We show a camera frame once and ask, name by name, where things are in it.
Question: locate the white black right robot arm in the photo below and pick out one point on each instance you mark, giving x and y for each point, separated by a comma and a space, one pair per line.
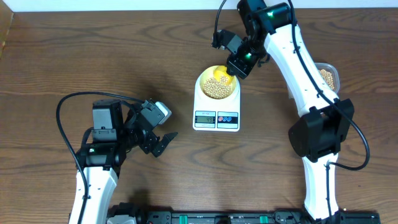
272, 32

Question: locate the yellow plastic measuring scoop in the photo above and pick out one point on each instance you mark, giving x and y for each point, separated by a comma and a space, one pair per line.
221, 75

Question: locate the white digital kitchen scale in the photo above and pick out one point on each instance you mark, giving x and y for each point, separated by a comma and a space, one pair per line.
216, 114

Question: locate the soybeans in bowl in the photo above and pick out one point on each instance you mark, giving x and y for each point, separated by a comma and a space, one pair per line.
216, 90

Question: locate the brown cardboard board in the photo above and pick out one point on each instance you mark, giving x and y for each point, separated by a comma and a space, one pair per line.
6, 17

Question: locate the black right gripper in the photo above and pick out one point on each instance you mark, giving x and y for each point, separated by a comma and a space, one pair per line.
240, 70

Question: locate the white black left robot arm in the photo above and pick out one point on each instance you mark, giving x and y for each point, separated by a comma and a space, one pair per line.
104, 148

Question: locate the clear plastic container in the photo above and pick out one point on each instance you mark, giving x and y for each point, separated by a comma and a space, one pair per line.
333, 70

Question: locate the pale yellow plastic bowl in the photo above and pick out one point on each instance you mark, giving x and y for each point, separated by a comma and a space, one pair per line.
208, 73

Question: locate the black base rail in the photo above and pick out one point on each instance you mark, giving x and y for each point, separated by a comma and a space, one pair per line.
130, 213

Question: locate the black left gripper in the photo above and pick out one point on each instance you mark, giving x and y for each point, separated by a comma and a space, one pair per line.
149, 145

